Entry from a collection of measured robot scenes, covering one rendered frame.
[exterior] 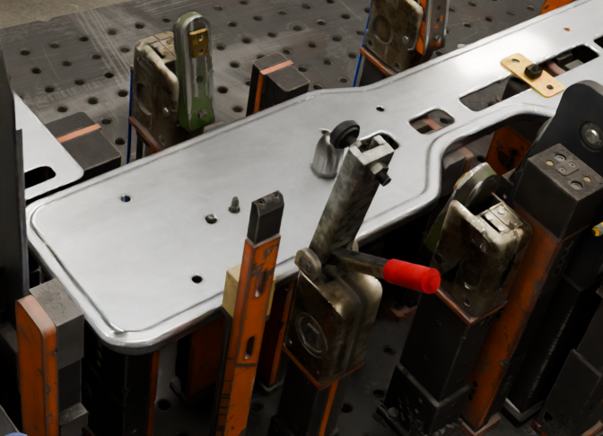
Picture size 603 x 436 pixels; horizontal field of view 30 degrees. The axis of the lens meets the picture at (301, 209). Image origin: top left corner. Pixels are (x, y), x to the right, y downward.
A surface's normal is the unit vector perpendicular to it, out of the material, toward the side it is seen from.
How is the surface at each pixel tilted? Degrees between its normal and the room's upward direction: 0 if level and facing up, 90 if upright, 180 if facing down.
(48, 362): 90
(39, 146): 0
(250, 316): 90
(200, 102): 78
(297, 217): 0
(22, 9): 0
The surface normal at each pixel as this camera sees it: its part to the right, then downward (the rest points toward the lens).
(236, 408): 0.62, 0.62
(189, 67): 0.63, 0.45
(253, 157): 0.14, -0.70
